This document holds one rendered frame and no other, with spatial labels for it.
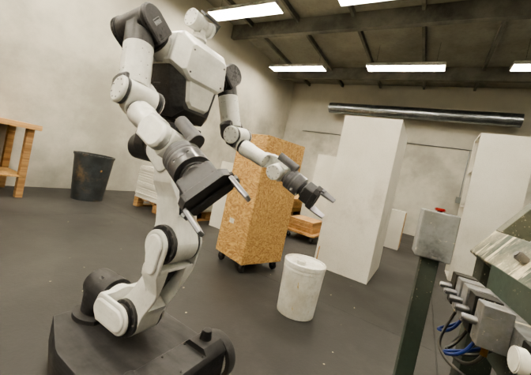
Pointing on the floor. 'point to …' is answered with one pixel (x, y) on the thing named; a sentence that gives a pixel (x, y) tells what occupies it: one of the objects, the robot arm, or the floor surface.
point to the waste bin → (90, 176)
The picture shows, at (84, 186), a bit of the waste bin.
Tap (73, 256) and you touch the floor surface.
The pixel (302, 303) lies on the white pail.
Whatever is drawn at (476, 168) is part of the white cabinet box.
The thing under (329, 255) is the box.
